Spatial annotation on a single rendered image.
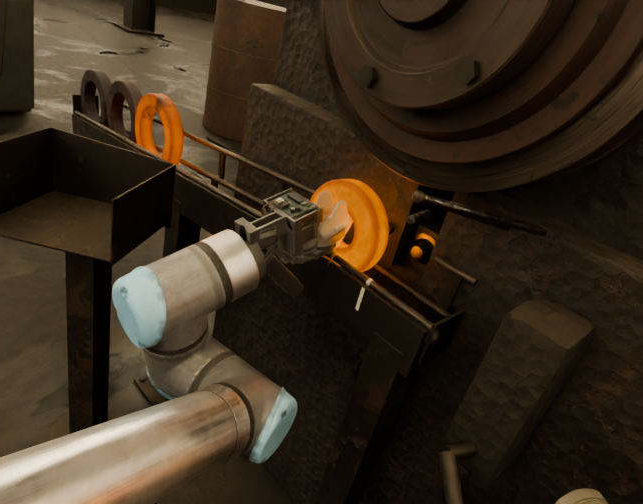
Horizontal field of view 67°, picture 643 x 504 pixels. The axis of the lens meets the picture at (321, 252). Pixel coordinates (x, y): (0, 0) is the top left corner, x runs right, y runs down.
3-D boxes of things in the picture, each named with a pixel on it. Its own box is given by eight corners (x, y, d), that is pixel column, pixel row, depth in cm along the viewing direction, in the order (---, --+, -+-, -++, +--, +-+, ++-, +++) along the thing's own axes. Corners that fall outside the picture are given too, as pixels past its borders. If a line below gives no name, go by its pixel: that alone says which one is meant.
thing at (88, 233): (60, 393, 128) (50, 126, 94) (152, 426, 126) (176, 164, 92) (-2, 455, 110) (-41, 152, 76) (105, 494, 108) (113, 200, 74)
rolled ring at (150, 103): (129, 100, 121) (141, 101, 123) (141, 176, 123) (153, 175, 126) (163, 85, 107) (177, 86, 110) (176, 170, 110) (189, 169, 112)
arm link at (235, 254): (236, 315, 64) (198, 277, 70) (266, 298, 67) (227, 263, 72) (229, 263, 59) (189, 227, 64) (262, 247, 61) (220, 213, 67)
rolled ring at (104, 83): (103, 72, 129) (115, 73, 131) (78, 65, 141) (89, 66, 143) (106, 142, 136) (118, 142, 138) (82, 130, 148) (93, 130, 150)
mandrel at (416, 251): (456, 241, 92) (465, 220, 90) (476, 252, 89) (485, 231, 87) (401, 258, 80) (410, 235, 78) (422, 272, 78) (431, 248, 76)
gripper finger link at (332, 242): (351, 233, 73) (307, 256, 69) (351, 241, 74) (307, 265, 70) (330, 219, 76) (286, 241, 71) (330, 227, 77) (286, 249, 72)
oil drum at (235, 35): (251, 118, 405) (269, 1, 363) (296, 144, 371) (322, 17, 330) (186, 118, 365) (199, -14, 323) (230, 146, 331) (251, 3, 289)
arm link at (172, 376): (191, 426, 67) (179, 375, 58) (137, 379, 71) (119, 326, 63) (239, 380, 72) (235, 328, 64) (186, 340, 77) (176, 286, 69)
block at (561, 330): (474, 416, 74) (543, 287, 63) (521, 453, 70) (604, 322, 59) (435, 447, 67) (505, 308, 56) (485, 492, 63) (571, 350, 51)
